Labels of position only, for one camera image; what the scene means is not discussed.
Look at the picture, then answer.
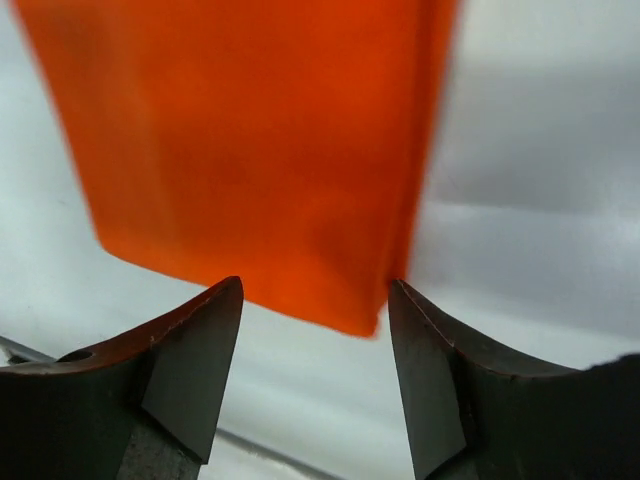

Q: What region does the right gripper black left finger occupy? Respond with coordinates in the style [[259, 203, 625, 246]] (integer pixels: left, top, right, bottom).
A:
[[1, 276, 244, 479]]

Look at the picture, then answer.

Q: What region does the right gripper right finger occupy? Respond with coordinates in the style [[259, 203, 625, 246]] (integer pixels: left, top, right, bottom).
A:
[[388, 280, 639, 479]]

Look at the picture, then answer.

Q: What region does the orange t-shirt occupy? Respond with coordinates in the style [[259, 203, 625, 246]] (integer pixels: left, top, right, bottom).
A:
[[13, 1, 460, 337]]

